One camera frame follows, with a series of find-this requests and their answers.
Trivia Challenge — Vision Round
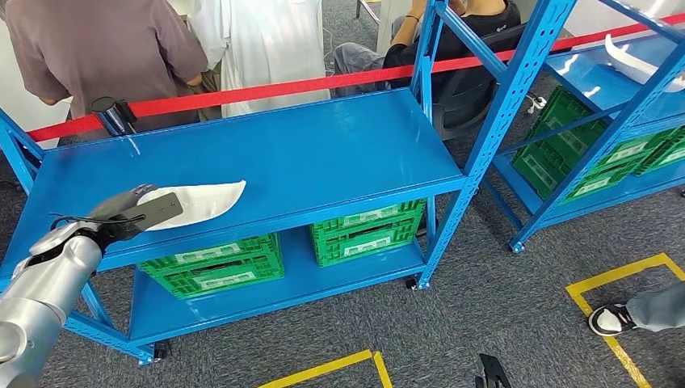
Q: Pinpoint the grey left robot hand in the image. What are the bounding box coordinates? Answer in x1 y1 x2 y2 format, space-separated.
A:
90 183 159 221

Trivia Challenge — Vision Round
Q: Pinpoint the white curved plastic part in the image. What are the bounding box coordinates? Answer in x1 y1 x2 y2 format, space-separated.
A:
604 33 685 93
136 179 248 232

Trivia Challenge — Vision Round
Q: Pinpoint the blue metal shelf rack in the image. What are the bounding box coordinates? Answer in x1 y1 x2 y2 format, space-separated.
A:
0 0 576 368
481 0 685 254

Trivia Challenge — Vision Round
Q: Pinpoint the person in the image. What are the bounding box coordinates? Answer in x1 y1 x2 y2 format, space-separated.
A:
332 0 523 98
588 280 685 337
0 0 223 135
187 0 331 119

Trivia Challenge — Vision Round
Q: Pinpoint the red barrier belt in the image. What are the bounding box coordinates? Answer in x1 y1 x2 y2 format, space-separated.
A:
27 13 685 143

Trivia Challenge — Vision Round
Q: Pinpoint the black office chair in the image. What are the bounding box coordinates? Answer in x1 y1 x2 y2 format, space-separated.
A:
431 23 528 141

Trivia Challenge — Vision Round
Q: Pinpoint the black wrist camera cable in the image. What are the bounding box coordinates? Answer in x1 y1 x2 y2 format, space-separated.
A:
48 213 145 229

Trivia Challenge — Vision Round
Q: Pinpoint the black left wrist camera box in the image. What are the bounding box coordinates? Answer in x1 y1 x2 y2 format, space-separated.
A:
95 192 185 254

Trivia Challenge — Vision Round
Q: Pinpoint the chrome black stanchion post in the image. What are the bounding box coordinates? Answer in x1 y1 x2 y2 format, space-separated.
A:
90 96 137 137

